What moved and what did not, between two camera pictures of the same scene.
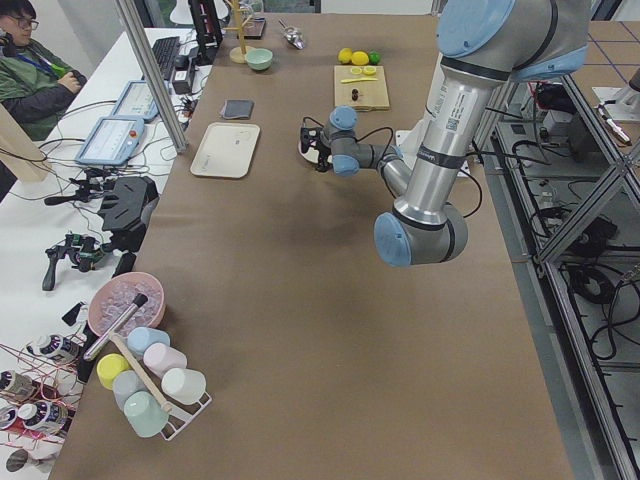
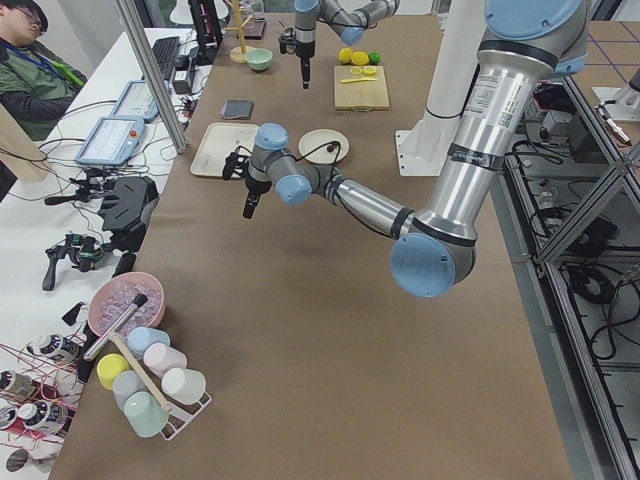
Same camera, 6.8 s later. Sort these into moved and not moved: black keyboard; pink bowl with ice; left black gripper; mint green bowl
Moved: left black gripper
Not moved: mint green bowl; pink bowl with ice; black keyboard
